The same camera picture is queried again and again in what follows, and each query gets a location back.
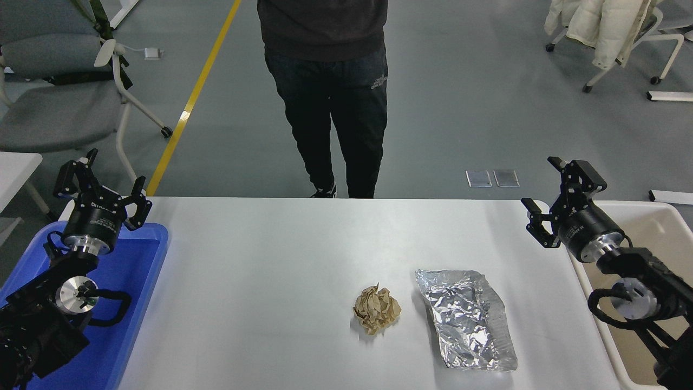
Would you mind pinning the grey seat white chair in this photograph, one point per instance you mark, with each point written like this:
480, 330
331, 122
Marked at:
679, 13

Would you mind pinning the white side table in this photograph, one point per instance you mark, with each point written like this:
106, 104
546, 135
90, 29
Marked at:
16, 176

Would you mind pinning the person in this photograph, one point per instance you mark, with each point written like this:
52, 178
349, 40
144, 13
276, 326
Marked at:
325, 65

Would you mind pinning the cream padded coat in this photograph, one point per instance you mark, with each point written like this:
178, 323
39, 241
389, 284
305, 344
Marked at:
601, 27

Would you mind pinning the white metal floor bar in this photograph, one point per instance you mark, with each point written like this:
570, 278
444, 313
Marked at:
671, 96
671, 196

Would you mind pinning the large pale plastic bin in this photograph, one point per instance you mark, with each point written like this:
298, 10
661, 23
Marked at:
655, 227

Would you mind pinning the tan paper ball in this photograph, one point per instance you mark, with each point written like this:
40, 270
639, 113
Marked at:
376, 309

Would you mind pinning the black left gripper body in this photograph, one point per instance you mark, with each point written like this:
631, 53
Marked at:
95, 222

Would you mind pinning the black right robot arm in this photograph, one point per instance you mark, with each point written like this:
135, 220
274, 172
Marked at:
649, 271

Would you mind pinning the silver foil tray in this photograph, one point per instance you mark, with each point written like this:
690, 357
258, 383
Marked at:
465, 319

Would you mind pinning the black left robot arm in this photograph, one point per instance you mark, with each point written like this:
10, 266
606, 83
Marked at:
32, 330

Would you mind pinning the silver floor plate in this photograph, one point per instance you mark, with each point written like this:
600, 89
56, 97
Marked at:
506, 177
478, 178

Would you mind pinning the white table leg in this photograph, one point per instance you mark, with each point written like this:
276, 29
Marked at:
124, 12

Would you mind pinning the grey office chair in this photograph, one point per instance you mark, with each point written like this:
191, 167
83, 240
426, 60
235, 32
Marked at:
54, 116

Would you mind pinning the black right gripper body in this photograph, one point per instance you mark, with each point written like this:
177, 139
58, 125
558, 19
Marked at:
587, 227

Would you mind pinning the blue plastic tray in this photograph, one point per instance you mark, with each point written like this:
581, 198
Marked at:
135, 303

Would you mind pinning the white frame chair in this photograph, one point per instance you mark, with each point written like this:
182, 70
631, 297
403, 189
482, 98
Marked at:
670, 40

